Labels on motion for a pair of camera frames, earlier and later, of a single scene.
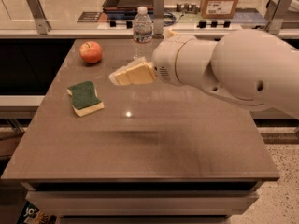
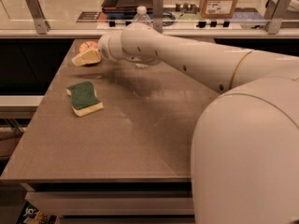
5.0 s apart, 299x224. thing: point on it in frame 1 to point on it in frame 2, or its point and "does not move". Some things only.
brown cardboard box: (220, 1) does not move
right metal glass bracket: (277, 9) does not move
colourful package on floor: (31, 214) does not move
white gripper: (165, 59) to (104, 48)
